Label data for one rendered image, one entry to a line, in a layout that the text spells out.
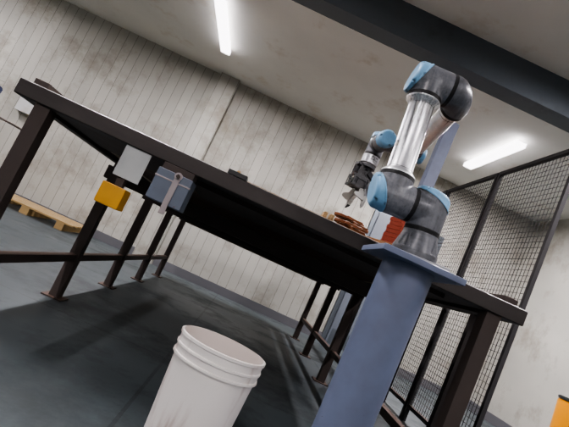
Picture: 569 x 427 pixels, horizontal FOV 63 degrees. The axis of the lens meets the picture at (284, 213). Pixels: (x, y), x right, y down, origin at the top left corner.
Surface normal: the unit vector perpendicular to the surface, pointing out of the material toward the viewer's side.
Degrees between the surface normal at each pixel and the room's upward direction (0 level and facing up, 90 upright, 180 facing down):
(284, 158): 90
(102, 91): 90
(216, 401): 93
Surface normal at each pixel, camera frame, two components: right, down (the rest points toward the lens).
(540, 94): 0.08, -0.09
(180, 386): -0.40, -0.23
